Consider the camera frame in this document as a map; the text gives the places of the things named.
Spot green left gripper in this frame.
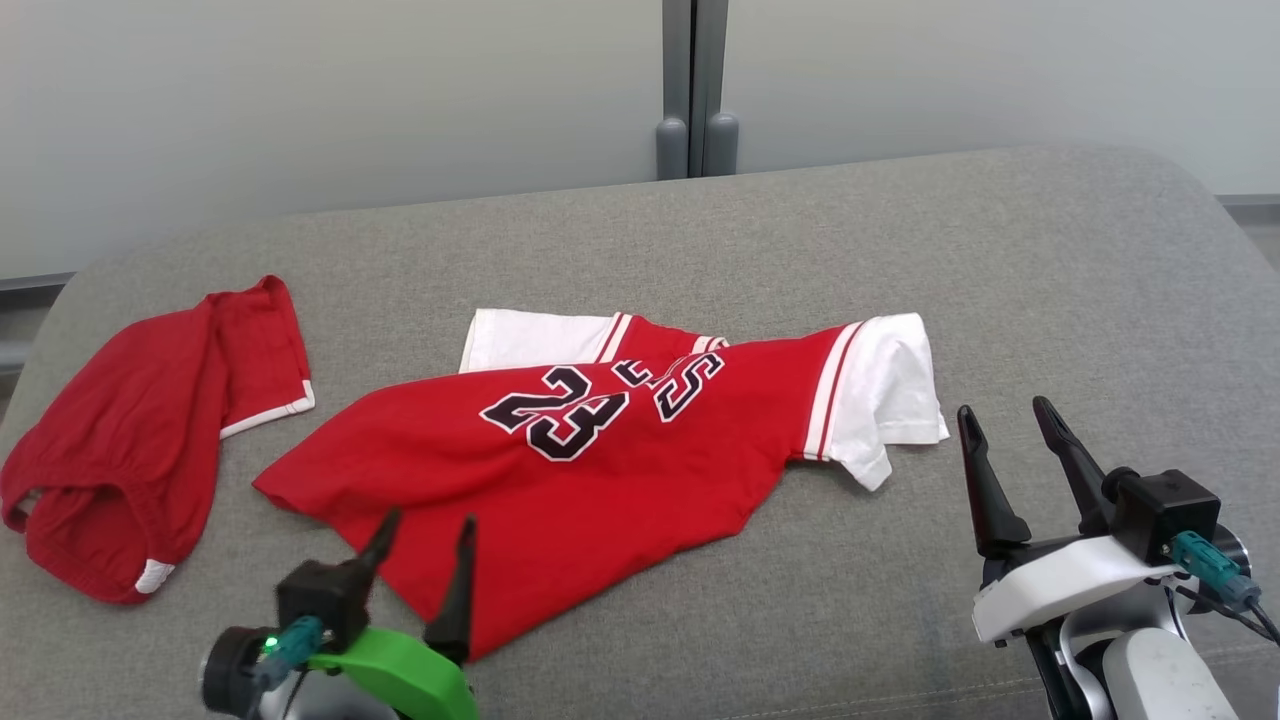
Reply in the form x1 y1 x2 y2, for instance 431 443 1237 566
308 508 479 720

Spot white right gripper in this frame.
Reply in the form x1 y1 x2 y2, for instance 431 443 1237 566
957 396 1183 646

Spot red and white number jersey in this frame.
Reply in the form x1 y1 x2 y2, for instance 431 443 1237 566
252 308 951 663

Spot red shorts with white trim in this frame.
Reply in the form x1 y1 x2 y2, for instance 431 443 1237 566
0 275 317 606

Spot left camera cable teal plug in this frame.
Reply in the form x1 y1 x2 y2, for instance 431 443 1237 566
255 615 326 691

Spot camera cable teal plug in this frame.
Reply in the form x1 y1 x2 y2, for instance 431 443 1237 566
255 615 326 691
1170 530 1280 646

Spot right camera cable teal plug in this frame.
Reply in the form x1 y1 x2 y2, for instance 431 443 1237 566
1170 530 1280 646

